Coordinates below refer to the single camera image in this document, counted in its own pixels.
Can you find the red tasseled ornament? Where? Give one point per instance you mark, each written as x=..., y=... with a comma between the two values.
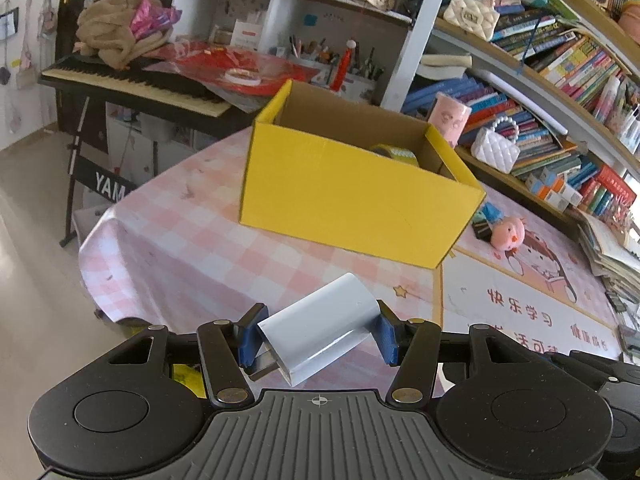
x=344, y=65

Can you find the stack of open books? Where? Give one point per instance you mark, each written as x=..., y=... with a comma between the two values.
x=610, y=255

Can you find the row of slim books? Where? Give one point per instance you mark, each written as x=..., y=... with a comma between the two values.
x=565, y=55

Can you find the red plastic bag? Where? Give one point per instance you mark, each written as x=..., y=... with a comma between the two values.
x=200, y=62

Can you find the black keyboard stand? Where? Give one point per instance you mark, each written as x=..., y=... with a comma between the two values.
x=75, y=170

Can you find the white bookshelf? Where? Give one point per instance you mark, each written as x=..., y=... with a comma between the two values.
x=420, y=30

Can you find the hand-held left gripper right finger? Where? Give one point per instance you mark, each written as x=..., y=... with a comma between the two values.
x=387, y=337

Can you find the cream quilted handbag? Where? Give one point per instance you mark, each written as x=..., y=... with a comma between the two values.
x=470, y=15

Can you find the white pen holder box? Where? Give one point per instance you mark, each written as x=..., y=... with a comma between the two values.
x=360, y=85

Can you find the round pink chick plush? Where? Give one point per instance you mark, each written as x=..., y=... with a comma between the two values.
x=509, y=234

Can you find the white tape roll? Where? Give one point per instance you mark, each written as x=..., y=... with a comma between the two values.
x=242, y=76

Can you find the yellow cardboard box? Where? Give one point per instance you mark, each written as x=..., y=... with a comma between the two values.
x=340, y=200

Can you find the black binder clip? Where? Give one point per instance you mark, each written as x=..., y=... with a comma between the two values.
x=482, y=232

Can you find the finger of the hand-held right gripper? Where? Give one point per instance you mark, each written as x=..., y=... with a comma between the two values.
x=580, y=360

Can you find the pink cylinder container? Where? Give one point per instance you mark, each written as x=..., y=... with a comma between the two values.
x=450, y=120

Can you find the row of colourful books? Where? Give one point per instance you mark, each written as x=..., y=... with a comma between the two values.
x=540, y=150

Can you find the orange blue white carton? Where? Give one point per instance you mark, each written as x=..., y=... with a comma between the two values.
x=547, y=196
x=562, y=184

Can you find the white charger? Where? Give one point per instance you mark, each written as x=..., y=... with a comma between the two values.
x=320, y=325

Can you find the gold tape roll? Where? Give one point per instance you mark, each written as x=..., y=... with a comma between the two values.
x=395, y=152

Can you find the beige cloth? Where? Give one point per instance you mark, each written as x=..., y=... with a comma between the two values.
x=110, y=25

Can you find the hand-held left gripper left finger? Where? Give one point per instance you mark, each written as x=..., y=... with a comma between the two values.
x=245, y=345

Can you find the black electric keyboard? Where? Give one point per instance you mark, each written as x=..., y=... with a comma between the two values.
x=125, y=85

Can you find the white card red label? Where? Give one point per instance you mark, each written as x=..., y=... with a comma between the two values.
x=246, y=35

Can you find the pink foil wrap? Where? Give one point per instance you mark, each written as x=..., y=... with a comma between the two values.
x=150, y=20

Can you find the small blue object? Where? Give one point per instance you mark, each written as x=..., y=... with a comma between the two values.
x=492, y=212

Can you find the group of colour markers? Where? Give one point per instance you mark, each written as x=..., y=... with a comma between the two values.
x=622, y=115

